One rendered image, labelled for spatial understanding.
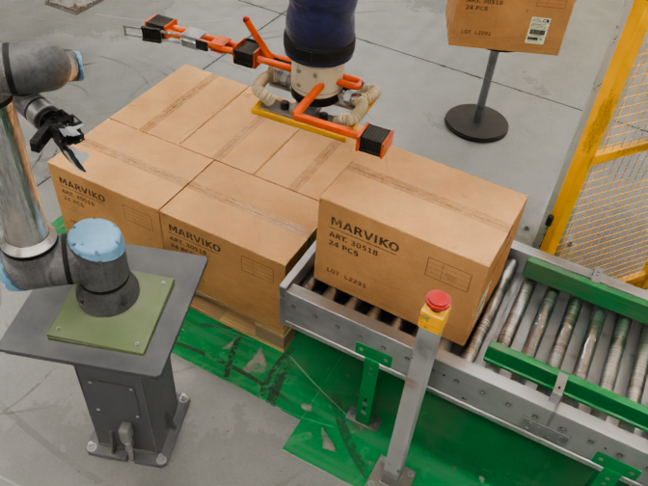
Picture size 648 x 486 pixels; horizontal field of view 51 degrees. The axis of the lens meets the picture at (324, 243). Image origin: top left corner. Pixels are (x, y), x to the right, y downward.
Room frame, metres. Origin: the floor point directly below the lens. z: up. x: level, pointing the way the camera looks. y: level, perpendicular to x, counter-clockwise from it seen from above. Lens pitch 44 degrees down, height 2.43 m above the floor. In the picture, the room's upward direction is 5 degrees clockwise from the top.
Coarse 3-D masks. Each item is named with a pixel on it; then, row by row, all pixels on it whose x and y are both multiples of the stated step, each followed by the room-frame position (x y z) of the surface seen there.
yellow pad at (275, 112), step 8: (256, 104) 1.93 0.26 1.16; (264, 104) 1.93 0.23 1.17; (280, 104) 1.94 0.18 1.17; (288, 104) 1.92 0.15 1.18; (256, 112) 1.90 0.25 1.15; (264, 112) 1.89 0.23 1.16; (272, 112) 1.90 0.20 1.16; (280, 112) 1.89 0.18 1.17; (288, 112) 1.90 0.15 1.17; (320, 112) 1.92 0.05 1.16; (280, 120) 1.87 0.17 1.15; (288, 120) 1.86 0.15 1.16; (328, 120) 1.87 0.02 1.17; (304, 128) 1.84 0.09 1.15; (312, 128) 1.83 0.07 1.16; (320, 128) 1.83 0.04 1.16; (328, 136) 1.81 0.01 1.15; (336, 136) 1.80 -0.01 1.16; (344, 136) 1.80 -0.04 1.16
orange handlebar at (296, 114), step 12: (168, 36) 2.15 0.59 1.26; (204, 36) 2.15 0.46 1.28; (216, 48) 2.08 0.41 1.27; (228, 48) 2.07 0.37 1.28; (264, 60) 2.02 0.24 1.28; (288, 60) 2.03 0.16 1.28; (348, 84) 1.91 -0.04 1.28; (360, 84) 1.92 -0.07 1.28; (312, 96) 1.82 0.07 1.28; (300, 108) 1.75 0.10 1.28; (300, 120) 1.71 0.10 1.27; (312, 120) 1.69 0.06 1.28; (336, 132) 1.66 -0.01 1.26; (348, 132) 1.65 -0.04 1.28
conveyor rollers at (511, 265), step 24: (312, 288) 1.70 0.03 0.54; (336, 288) 1.70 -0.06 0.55; (504, 288) 1.77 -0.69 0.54; (528, 288) 1.78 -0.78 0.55; (552, 288) 1.79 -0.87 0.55; (552, 312) 1.68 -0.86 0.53; (576, 312) 1.68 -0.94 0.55; (600, 312) 1.69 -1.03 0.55; (480, 336) 1.53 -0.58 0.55; (504, 336) 1.54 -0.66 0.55; (528, 336) 1.56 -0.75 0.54; (624, 336) 1.59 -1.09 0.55; (552, 360) 1.45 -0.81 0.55; (600, 384) 1.38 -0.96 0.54; (576, 408) 1.27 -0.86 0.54
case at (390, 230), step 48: (336, 192) 1.77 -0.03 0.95; (384, 192) 1.79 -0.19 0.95; (432, 192) 1.81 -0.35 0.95; (480, 192) 1.83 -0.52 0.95; (336, 240) 1.71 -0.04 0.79; (384, 240) 1.63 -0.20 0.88; (432, 240) 1.57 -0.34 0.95; (480, 240) 1.59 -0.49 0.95; (384, 288) 1.62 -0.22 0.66; (432, 288) 1.55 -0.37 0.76; (480, 288) 1.48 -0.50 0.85
